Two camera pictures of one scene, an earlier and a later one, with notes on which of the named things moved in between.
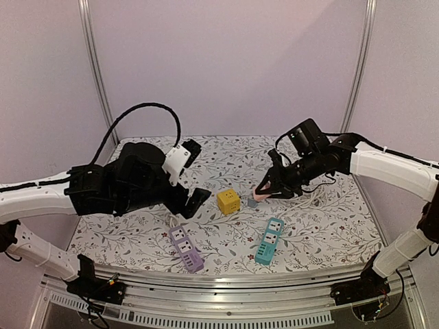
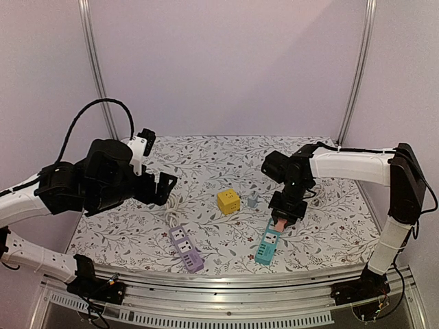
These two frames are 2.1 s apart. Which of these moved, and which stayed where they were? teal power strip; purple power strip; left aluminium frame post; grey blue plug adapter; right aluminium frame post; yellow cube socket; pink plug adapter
Moved: pink plug adapter
Stayed: purple power strip; yellow cube socket; left aluminium frame post; grey blue plug adapter; teal power strip; right aluminium frame post
